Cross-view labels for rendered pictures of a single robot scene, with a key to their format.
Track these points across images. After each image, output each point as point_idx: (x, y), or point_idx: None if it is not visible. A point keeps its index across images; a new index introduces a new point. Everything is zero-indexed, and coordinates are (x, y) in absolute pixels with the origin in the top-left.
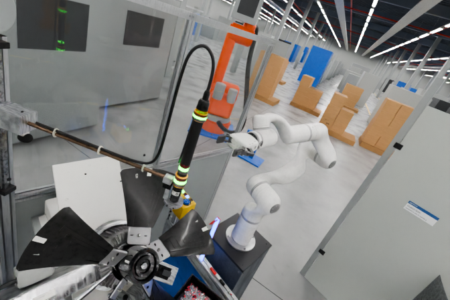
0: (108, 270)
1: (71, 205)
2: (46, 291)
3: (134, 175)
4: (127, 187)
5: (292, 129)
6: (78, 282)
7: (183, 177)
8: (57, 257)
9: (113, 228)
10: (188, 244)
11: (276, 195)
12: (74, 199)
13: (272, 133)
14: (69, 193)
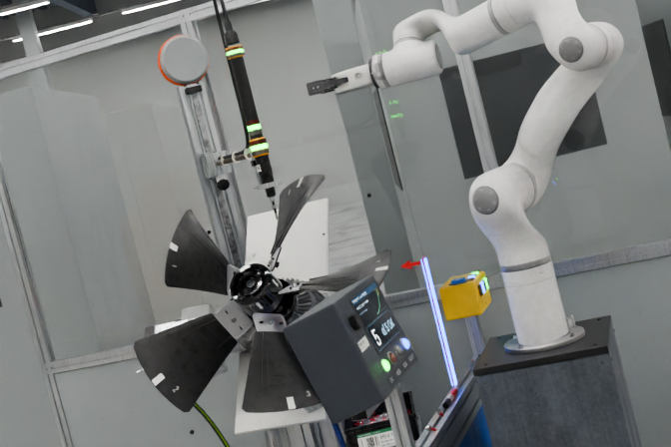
0: None
1: (258, 262)
2: None
3: (288, 193)
4: (281, 210)
5: (450, 20)
6: None
7: (253, 139)
8: (190, 273)
9: None
10: (335, 279)
11: (493, 172)
12: (262, 255)
13: (417, 45)
14: (258, 247)
